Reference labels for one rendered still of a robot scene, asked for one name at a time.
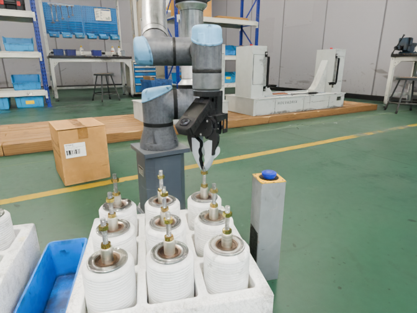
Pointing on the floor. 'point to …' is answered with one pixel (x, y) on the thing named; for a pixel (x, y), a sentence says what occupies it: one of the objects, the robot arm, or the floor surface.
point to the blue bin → (53, 277)
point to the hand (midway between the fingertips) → (202, 166)
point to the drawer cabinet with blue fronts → (139, 71)
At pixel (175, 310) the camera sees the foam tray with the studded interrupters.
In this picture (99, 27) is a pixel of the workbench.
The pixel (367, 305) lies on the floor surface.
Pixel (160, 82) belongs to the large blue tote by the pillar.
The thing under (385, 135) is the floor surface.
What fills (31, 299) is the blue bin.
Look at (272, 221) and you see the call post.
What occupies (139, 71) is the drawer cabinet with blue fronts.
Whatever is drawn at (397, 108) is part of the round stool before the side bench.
